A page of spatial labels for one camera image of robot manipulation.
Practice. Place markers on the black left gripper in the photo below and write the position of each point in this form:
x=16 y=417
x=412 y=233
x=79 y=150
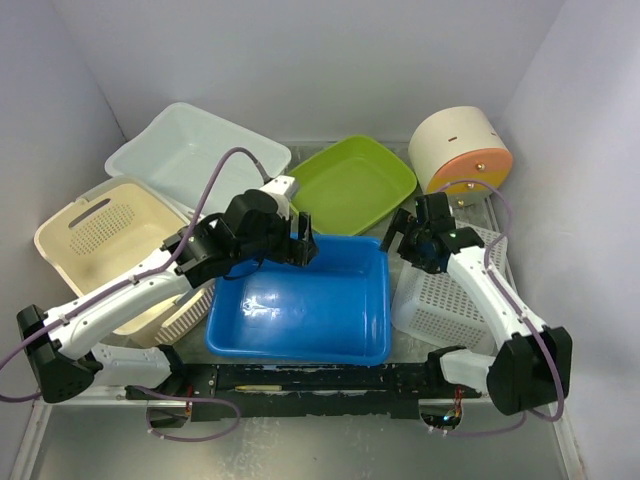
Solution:
x=296 y=251

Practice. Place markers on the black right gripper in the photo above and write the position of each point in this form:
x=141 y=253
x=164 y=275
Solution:
x=417 y=260

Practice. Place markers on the blue plastic tub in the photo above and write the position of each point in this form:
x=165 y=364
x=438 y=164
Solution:
x=336 y=310

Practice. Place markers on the white perforated plastic basket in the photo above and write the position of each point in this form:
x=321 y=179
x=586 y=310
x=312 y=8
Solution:
x=435 y=309

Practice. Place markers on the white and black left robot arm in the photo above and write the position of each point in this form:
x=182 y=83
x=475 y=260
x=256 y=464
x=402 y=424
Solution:
x=64 y=344

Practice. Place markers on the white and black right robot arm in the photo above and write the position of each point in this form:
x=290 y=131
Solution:
x=532 y=367

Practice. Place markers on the green plastic tray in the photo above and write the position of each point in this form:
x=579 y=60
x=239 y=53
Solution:
x=351 y=185

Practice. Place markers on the cream cylinder with orange lid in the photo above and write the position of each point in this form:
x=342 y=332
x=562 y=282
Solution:
x=460 y=147

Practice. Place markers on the large white plastic tub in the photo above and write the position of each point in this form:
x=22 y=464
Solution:
x=177 y=152

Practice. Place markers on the yellow pencil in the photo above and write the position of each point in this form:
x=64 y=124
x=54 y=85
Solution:
x=258 y=388

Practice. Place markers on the cream perforated laundry basket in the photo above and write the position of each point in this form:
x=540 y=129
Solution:
x=109 y=230

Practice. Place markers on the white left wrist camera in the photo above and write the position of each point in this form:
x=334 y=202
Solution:
x=283 y=189

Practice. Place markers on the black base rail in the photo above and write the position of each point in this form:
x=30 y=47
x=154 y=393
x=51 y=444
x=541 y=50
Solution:
x=397 y=390

